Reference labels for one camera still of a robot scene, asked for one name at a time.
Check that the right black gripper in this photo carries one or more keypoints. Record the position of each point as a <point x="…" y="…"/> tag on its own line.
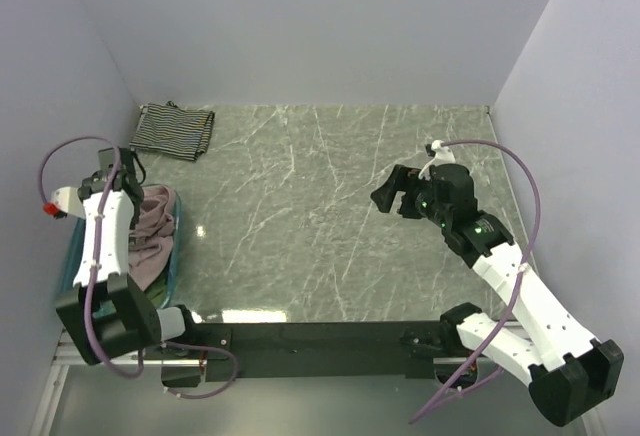
<point x="412" y="183"/>

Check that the pink tank top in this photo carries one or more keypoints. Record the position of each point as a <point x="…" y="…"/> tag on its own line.
<point x="152" y="239"/>

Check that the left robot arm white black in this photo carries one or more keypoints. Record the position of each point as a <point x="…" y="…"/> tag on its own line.
<point x="105" y="312"/>

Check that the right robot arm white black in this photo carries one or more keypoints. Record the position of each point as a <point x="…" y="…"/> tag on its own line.
<point x="567" y="370"/>

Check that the striped folded tank top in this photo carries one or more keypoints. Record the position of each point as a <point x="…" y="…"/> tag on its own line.
<point x="173" y="131"/>

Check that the green tank top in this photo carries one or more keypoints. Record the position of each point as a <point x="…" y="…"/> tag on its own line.
<point x="159" y="293"/>

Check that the blue plastic basket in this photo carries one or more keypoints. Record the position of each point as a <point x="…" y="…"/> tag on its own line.
<point x="171" y="268"/>

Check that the black base beam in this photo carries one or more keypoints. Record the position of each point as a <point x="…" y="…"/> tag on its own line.
<point x="280" y="350"/>

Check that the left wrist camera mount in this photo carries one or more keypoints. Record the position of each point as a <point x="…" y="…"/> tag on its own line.
<point x="64" y="202"/>

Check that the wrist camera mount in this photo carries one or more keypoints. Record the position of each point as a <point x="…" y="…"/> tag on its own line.
<point x="64" y="202"/>
<point x="438" y="154"/>

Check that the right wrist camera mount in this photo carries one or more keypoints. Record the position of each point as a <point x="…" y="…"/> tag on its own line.
<point x="438" y="154"/>

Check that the aluminium rail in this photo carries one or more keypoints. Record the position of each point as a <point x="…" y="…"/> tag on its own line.
<point x="65" y="356"/>

